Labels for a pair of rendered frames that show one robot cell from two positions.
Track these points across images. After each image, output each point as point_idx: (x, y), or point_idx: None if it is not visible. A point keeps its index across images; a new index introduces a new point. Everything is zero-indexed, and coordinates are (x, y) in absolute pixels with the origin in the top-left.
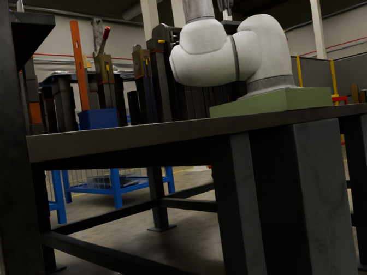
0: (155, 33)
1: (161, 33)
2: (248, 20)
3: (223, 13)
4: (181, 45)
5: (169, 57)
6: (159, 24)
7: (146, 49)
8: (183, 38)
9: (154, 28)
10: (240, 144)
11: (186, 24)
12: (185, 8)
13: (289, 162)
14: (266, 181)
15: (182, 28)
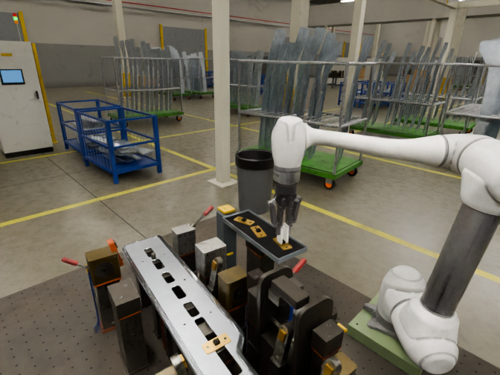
0: (311, 315)
1: (324, 311)
2: (422, 281)
3: (282, 230)
4: (455, 340)
5: (449, 359)
6: (322, 300)
7: (347, 356)
8: (456, 333)
9: (309, 308)
10: None
11: (454, 318)
12: (457, 304)
13: None
14: None
15: (285, 276)
